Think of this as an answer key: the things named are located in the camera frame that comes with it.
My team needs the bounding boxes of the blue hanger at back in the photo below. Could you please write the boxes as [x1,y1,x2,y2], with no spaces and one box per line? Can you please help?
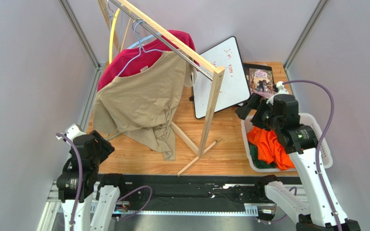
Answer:
[128,18,155,51]

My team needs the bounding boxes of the orange t-shirt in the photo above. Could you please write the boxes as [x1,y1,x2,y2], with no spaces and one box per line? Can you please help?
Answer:
[247,127,295,171]

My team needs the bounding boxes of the wooden clothes rack frame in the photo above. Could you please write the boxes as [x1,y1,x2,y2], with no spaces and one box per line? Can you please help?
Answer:
[96,0,225,177]

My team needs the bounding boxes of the yellow hanger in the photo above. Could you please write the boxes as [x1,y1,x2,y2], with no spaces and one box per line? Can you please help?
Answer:
[108,8,131,64]

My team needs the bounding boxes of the light blue wire hanger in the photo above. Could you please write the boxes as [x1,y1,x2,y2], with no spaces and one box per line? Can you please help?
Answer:
[101,0,126,37]

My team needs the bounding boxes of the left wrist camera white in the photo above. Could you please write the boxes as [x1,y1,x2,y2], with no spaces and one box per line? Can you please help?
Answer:
[63,124,86,141]

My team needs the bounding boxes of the illustrated paperback book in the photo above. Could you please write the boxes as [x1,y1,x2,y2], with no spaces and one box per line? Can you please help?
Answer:
[248,67,276,99]

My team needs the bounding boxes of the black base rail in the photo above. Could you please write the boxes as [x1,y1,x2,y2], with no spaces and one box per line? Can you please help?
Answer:
[112,175,277,219]

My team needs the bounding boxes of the beige t-shirt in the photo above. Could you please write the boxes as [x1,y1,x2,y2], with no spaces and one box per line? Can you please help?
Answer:
[92,51,195,160]

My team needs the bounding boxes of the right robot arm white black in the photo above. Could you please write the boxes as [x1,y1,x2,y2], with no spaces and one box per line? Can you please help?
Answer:
[236,94,361,231]

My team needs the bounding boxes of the lavender wire hanger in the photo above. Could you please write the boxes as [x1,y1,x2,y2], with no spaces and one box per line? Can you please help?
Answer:
[115,48,163,77]

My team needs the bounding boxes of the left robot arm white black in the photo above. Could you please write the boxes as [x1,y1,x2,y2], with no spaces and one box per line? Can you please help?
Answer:
[56,130,126,231]

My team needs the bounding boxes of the white plastic basket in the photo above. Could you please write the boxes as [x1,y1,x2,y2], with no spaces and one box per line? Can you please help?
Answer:
[241,112,334,173]

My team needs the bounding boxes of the magenta t-shirt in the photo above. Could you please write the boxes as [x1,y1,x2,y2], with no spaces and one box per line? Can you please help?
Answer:
[96,29,200,92]

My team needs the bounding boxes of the metal hanging rod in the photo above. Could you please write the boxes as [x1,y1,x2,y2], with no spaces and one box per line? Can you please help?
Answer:
[111,0,216,81]

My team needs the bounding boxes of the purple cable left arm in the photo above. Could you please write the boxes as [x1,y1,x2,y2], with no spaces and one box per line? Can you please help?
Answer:
[55,132,154,231]

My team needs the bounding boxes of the white whiteboard black frame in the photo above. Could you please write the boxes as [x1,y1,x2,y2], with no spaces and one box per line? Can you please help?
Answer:
[192,36,250,119]

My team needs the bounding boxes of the green t-shirt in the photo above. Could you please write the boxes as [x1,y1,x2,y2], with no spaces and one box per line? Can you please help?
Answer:
[249,142,277,169]

